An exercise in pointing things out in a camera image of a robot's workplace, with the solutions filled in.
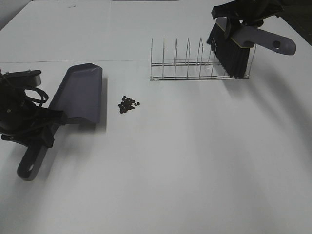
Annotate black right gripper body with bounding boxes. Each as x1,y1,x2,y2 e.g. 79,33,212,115
211,0,284,24

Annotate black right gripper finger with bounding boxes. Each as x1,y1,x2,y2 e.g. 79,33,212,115
224,18,240,39

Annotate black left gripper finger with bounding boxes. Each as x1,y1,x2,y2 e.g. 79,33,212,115
40,126,55,148
41,108,65,125

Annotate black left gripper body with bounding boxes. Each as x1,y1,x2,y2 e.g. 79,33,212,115
0,85,46,146

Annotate grey brush black bristles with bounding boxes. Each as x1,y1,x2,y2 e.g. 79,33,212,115
207,17,296,78

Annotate grey plastic dustpan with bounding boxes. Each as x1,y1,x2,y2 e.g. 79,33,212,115
17,63,103,181

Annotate pile of coffee beans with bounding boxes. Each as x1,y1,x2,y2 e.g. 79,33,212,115
118,96,140,114

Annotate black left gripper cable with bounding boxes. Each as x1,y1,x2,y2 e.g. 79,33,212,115
24,87,49,108

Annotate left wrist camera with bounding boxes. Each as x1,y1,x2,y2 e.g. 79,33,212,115
4,70,41,87

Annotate metal wire dish rack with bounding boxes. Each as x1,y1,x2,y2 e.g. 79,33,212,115
149,39,257,81

